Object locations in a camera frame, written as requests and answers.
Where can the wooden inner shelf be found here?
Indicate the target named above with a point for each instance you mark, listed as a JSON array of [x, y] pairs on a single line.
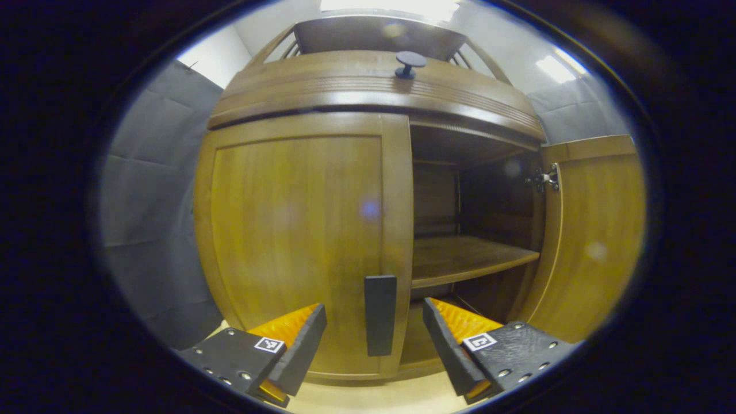
[[460, 259]]

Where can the black drawer knob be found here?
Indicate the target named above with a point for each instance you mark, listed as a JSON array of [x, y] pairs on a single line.
[[409, 60]]

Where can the wooden drawer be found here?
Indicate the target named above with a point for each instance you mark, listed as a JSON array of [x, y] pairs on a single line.
[[345, 86]]

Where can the large ceiling light panel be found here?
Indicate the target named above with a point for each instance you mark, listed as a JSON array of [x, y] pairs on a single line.
[[391, 7]]

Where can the wooden cabinet door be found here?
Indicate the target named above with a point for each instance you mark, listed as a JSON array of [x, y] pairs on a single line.
[[287, 241], [592, 241]]

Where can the metal door hinge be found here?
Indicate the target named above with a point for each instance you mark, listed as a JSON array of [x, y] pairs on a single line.
[[545, 179]]

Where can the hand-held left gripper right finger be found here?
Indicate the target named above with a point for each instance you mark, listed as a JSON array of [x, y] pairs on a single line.
[[445, 351]]

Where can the small ceiling light panel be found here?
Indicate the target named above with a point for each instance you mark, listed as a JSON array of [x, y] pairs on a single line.
[[555, 68]]

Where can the wooden double-door shoe cabinet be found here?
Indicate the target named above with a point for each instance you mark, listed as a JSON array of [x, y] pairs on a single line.
[[494, 201]]

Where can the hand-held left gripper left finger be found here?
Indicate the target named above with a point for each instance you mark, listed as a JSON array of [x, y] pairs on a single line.
[[305, 351]]

